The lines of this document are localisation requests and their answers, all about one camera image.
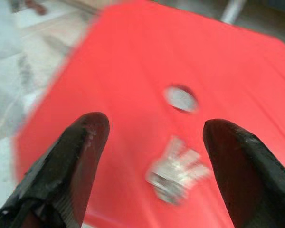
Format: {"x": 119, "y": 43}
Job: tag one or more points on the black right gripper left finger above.
{"x": 61, "y": 166}

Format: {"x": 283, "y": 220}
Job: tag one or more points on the white furniture leg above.
{"x": 234, "y": 10}

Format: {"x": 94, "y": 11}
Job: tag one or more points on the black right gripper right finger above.
{"x": 247, "y": 180}

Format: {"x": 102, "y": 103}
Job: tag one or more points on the red plastic stool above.
{"x": 145, "y": 59}

